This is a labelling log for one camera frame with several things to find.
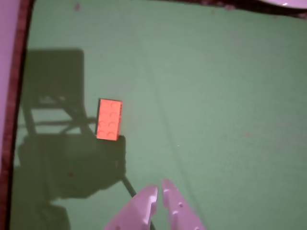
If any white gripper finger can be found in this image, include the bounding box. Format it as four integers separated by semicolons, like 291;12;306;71
104;184;159;230
161;178;207;230

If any orange lego block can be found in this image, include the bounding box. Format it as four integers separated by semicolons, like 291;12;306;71
96;98;123;141

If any white round plate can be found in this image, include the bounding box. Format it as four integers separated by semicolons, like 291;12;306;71
260;0;307;10

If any green honeycomb mat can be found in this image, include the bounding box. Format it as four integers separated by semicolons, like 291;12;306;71
9;0;307;230

